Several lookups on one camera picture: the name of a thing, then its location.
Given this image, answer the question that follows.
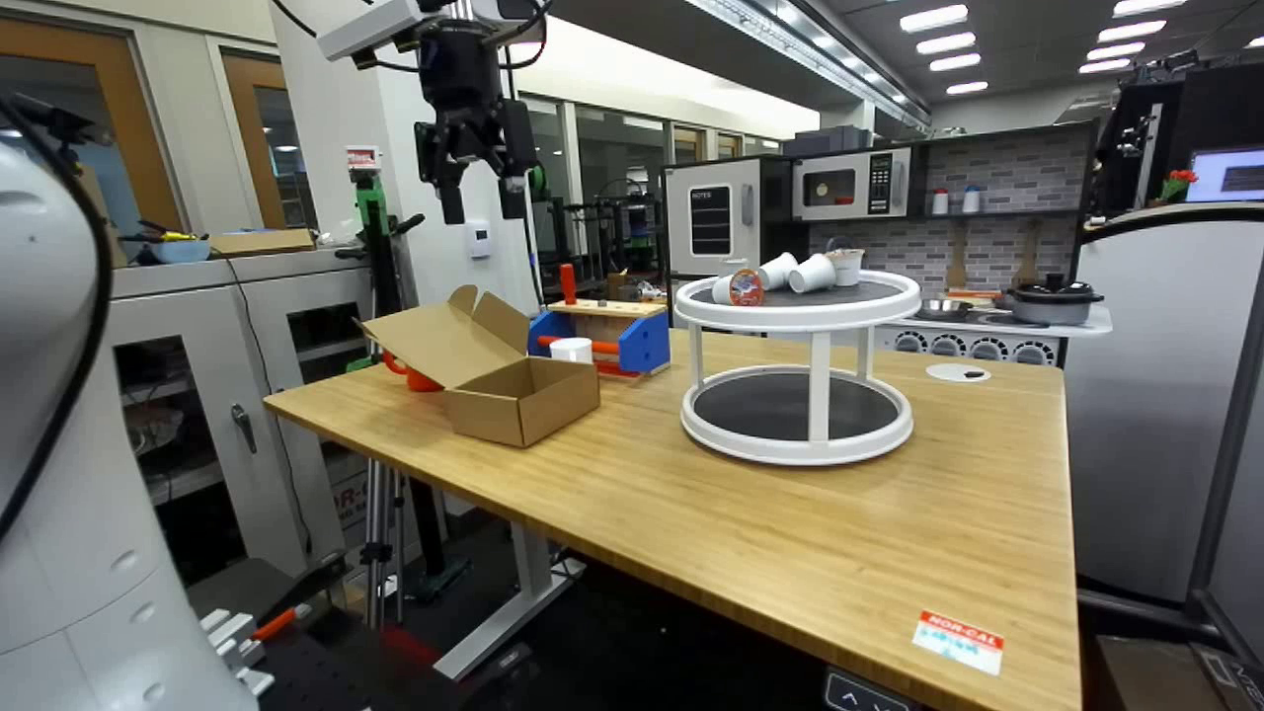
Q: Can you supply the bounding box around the black toy cooking pot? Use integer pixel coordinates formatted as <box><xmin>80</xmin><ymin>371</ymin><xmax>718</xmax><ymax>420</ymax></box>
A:
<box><xmin>1004</xmin><ymin>274</ymin><xmax>1099</xmax><ymax>327</ymax></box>

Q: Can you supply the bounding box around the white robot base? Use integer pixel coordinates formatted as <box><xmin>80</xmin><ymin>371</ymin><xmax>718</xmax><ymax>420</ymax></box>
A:
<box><xmin>0</xmin><ymin>96</ymin><xmax>258</xmax><ymax>711</ymax></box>

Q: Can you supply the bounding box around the brown cardboard box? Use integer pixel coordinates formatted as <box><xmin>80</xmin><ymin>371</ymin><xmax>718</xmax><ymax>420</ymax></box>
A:
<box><xmin>363</xmin><ymin>283</ymin><xmax>600</xmax><ymax>449</ymax></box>

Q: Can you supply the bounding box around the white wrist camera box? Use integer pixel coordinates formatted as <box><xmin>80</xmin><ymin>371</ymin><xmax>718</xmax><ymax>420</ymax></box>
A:
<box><xmin>317</xmin><ymin>0</ymin><xmax>426</xmax><ymax>61</ymax></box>

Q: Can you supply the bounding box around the grey storage cabinet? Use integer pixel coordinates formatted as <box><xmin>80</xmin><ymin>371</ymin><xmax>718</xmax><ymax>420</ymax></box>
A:
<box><xmin>110</xmin><ymin>249</ymin><xmax>372</xmax><ymax>585</ymax></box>

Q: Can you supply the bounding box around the red toy peg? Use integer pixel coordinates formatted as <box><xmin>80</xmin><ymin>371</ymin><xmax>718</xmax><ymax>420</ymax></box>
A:
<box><xmin>555</xmin><ymin>260</ymin><xmax>575</xmax><ymax>304</ymax></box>

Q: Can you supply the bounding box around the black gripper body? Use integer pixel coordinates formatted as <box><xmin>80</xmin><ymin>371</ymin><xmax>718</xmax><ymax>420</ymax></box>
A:
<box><xmin>418</xmin><ymin>20</ymin><xmax>534</xmax><ymax>183</ymax></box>

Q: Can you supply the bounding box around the toy kitchen playset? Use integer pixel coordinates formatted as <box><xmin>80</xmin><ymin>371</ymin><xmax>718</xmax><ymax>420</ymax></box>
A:
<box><xmin>663</xmin><ymin>124</ymin><xmax>1117</xmax><ymax>371</ymax></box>

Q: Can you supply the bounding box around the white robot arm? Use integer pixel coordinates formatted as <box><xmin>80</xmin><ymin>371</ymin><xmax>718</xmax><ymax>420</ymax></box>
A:
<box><xmin>272</xmin><ymin>0</ymin><xmax>547</xmax><ymax>224</ymax></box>

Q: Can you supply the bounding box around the red toy teapot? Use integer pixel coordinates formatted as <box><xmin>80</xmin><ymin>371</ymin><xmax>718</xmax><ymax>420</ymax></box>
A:
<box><xmin>381</xmin><ymin>350</ymin><xmax>442</xmax><ymax>391</ymax></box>

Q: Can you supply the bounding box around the red white warning sticker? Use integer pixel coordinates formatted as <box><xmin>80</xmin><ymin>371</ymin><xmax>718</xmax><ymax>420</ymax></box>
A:
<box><xmin>912</xmin><ymin>610</ymin><xmax>1004</xmax><ymax>676</ymax></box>

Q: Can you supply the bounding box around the white two-tier turntable stand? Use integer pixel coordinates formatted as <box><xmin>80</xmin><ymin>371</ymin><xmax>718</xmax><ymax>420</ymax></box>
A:
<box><xmin>676</xmin><ymin>269</ymin><xmax>920</xmax><ymax>469</ymax></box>

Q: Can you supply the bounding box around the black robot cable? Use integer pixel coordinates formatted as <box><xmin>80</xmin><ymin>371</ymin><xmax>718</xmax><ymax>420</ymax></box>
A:
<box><xmin>0</xmin><ymin>96</ymin><xmax>119</xmax><ymax>544</ymax></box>

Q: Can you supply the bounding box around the orange-lidded coffee pod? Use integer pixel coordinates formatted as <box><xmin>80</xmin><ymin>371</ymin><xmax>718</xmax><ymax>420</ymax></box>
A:
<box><xmin>711</xmin><ymin>269</ymin><xmax>766</xmax><ymax>304</ymax></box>

